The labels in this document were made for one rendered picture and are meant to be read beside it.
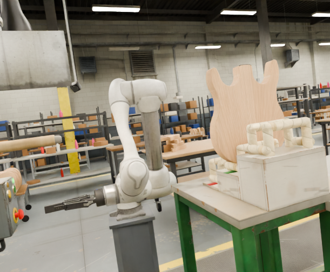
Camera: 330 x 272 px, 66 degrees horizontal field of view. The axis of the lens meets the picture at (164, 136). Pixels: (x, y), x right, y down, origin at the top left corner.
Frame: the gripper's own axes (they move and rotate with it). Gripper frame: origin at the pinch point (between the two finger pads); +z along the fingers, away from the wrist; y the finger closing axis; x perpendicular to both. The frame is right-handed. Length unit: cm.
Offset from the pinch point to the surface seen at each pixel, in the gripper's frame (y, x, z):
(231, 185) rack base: -28, 1, -67
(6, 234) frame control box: -8.4, -3.5, 16.0
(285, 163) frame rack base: -48, 11, -75
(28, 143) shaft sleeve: -28.5, 28.1, 0.9
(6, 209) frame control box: -8.2, 5.3, 14.7
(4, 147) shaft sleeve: -28.6, 28.2, 7.3
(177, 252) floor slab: 109, -98, -88
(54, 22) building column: 662, 334, -8
